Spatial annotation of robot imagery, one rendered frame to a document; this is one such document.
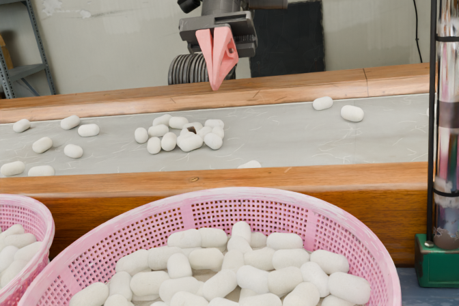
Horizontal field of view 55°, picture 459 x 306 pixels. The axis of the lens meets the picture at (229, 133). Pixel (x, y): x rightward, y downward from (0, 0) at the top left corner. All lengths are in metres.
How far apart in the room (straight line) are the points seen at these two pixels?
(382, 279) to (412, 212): 0.13
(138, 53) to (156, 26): 0.22
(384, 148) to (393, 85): 0.23
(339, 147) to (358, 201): 0.15
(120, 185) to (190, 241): 0.12
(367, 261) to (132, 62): 2.69
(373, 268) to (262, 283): 0.08
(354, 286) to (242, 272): 0.09
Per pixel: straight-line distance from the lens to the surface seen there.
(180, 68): 1.05
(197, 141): 0.62
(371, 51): 2.70
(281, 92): 0.79
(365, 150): 0.57
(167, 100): 0.84
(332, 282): 0.36
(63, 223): 0.55
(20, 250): 0.49
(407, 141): 0.60
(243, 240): 0.41
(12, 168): 0.70
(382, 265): 0.34
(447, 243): 0.45
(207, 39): 0.61
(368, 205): 0.45
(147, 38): 2.89
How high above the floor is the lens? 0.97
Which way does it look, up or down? 20 degrees down
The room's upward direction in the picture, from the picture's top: 8 degrees counter-clockwise
